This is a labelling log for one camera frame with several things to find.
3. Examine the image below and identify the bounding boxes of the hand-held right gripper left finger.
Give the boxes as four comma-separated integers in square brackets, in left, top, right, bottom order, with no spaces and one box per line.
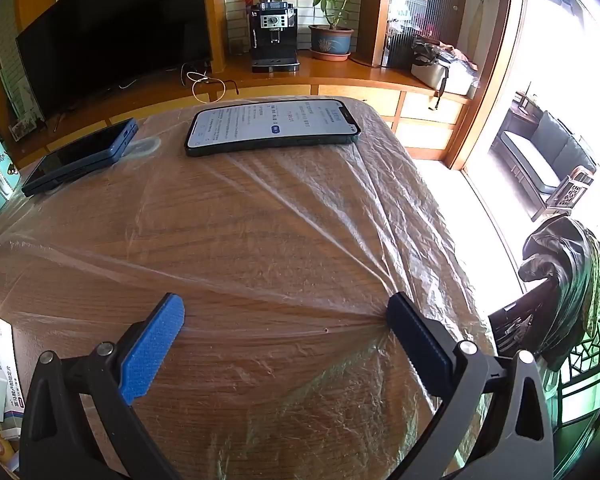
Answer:
[19,292,186,480]

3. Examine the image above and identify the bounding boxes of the white medicine box blue label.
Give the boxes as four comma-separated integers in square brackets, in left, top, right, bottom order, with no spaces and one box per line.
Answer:
[0,362,28,423]

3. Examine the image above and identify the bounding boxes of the wooden low cabinet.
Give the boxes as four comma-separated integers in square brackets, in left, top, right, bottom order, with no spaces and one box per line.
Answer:
[0,50,476,171]

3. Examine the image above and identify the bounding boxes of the potted green plant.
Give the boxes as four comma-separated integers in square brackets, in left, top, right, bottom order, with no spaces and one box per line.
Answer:
[308,0,366,62]

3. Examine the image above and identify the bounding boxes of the grey bag with black strap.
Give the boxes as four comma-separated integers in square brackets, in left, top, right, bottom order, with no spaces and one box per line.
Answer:
[411,40,481,100]

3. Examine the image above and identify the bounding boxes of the black flat screen television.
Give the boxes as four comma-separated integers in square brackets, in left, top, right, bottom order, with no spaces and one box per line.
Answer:
[15,0,213,123]

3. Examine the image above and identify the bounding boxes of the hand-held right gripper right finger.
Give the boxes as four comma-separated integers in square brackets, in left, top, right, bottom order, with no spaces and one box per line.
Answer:
[386,291,566,480]

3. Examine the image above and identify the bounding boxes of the small framed picture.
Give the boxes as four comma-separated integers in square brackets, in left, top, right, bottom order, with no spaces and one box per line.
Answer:
[7,115,48,142]

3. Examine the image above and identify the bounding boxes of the black smartphone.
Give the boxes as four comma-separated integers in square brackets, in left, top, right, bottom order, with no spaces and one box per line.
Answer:
[184,98,362,157]

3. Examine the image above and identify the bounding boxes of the dark sofa with grey cushion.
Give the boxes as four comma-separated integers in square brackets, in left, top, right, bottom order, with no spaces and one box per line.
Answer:
[500,110,598,196]

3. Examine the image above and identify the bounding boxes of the black jacket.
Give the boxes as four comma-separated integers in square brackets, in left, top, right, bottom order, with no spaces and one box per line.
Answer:
[517,215,600,372]

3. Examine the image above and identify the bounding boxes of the green patterned cloth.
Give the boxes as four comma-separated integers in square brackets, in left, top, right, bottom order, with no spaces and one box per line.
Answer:
[580,230,600,336]

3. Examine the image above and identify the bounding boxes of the small white box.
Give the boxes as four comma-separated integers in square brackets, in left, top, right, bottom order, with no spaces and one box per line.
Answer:
[0,317,15,368]

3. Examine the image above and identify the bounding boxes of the dark lattice chair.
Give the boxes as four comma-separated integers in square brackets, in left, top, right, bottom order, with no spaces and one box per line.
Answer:
[489,247,600,476]

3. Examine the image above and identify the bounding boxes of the black coffee machine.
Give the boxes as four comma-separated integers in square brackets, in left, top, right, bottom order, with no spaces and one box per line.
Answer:
[250,2,301,73]

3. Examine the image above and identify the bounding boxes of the white cable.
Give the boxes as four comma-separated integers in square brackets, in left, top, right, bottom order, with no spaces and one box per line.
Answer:
[182,62,229,104]

